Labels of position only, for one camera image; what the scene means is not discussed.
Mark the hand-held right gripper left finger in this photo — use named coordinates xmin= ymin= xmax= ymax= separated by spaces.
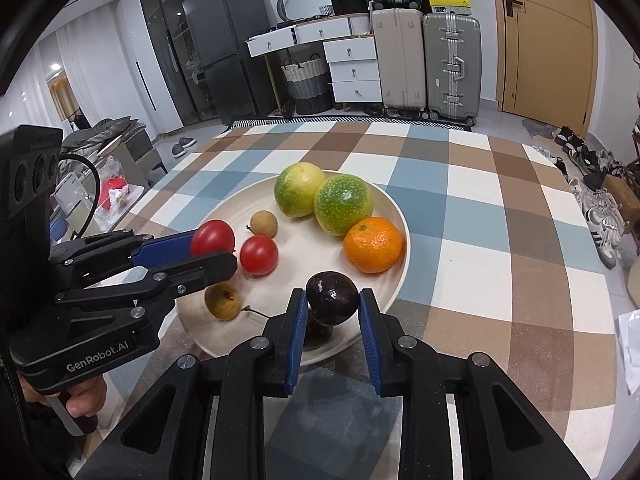
xmin=75 ymin=287 xmax=309 ymax=480

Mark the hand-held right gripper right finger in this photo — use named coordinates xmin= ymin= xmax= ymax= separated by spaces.
xmin=358 ymin=287 xmax=591 ymax=480

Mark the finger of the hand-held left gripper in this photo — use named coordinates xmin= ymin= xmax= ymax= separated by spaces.
xmin=55 ymin=251 xmax=239 ymax=334
xmin=47 ymin=229 xmax=198 ymax=289

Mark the dark purple plum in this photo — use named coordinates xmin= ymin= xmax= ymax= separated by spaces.
xmin=302 ymin=310 xmax=335 ymax=351
xmin=305 ymin=271 xmax=360 ymax=326

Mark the red tomato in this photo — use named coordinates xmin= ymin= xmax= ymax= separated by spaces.
xmin=239 ymin=235 xmax=279 ymax=277
xmin=190 ymin=219 xmax=236 ymax=257

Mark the brown longan with stem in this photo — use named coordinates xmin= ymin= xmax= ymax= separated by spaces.
xmin=204 ymin=281 xmax=271 ymax=321

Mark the cream round plate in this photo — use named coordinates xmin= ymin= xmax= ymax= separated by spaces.
xmin=176 ymin=172 xmax=411 ymax=367

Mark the orange mandarin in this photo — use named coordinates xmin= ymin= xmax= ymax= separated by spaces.
xmin=343 ymin=216 xmax=405 ymax=275

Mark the person's left hand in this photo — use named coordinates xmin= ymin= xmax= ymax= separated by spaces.
xmin=19 ymin=374 xmax=108 ymax=428

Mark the red bag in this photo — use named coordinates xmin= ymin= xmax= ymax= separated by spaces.
xmin=98 ymin=176 xmax=132 ymax=211

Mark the grey jacket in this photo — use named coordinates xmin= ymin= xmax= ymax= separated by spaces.
xmin=62 ymin=117 xmax=151 ymax=161

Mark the green yellow lemon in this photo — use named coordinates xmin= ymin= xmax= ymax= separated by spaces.
xmin=274 ymin=161 xmax=327 ymax=219
xmin=313 ymin=173 xmax=374 ymax=237

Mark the checked tablecloth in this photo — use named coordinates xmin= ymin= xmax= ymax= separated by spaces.
xmin=75 ymin=120 xmax=618 ymax=480

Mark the white wardrobe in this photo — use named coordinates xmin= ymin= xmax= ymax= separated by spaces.
xmin=116 ymin=0 xmax=183 ymax=136

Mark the striped rug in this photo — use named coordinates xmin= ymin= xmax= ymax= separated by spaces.
xmin=222 ymin=116 xmax=473 ymax=133

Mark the dark glass cabinet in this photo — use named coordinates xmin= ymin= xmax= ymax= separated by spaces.
xmin=136 ymin=0 xmax=211 ymax=128

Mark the grey refrigerator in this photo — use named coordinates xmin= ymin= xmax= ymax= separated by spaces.
xmin=182 ymin=0 xmax=273 ymax=123

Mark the woven basket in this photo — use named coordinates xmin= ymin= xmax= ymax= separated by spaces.
xmin=280 ymin=54 xmax=333 ymax=116

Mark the white drawer desk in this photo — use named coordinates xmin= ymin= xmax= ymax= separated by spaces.
xmin=246 ymin=14 xmax=383 ymax=106

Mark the white plastic bag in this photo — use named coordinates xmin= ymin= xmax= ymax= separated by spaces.
xmin=617 ymin=310 xmax=640 ymax=396

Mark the pile of shoes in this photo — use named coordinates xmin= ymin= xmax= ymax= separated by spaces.
xmin=532 ymin=125 xmax=631 ymax=268

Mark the grey doormat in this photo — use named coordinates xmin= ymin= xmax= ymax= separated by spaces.
xmin=521 ymin=117 xmax=556 ymax=140

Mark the beige suitcase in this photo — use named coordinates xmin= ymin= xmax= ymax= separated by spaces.
xmin=371 ymin=7 xmax=427 ymax=113

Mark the silver suitcase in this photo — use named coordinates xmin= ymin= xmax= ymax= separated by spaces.
xmin=422 ymin=12 xmax=483 ymax=126

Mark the cardboard box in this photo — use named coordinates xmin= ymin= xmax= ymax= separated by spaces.
xmin=602 ymin=172 xmax=640 ymax=211

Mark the shoe rack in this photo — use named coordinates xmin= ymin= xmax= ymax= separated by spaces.
xmin=631 ymin=110 xmax=640 ymax=241

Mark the wooden door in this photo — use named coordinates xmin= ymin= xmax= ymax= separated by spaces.
xmin=490 ymin=0 xmax=598 ymax=138

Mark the yellow black box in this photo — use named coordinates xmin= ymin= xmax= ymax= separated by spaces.
xmin=428 ymin=0 xmax=473 ymax=16

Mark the black cable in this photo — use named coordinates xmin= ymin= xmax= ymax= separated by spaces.
xmin=59 ymin=154 xmax=102 ymax=242

